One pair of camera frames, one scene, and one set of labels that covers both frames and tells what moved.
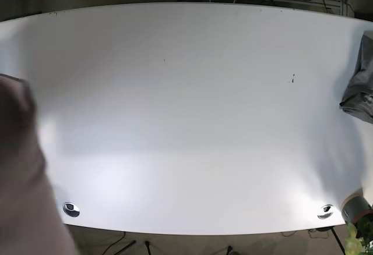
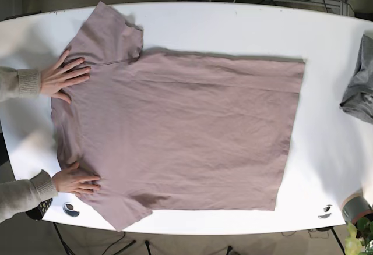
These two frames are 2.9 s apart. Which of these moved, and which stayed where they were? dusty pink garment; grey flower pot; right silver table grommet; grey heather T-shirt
Moved: dusty pink garment
Stayed: grey heather T-shirt; grey flower pot; right silver table grommet
